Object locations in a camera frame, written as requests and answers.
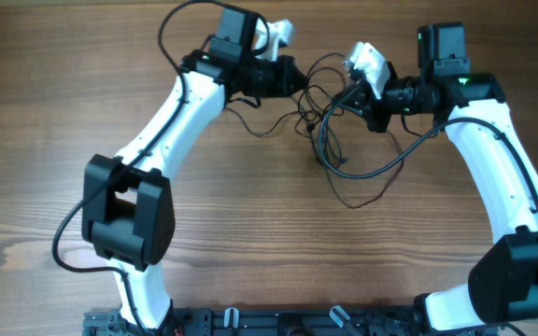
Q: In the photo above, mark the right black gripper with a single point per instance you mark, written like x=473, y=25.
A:
x=362, y=94

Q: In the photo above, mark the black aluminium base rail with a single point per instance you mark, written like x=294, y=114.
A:
x=386, y=321

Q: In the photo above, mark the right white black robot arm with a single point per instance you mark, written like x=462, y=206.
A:
x=472, y=110

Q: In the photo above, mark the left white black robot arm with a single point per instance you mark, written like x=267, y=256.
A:
x=128, y=215

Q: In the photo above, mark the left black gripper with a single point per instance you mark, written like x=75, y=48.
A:
x=280, y=86

